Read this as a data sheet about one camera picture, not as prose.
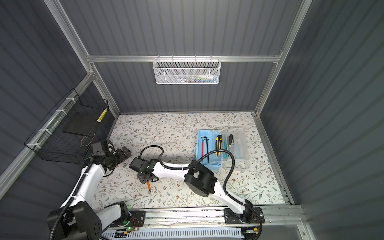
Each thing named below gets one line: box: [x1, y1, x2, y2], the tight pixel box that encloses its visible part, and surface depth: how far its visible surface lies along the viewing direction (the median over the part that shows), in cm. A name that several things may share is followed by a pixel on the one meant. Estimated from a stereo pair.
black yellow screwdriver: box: [228, 134, 233, 147], surface depth 91 cm
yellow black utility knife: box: [215, 134, 224, 158], surface depth 95 cm
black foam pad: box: [62, 111, 102, 137], surface depth 78 cm
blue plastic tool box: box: [196, 130, 223, 171], surface depth 103 cm
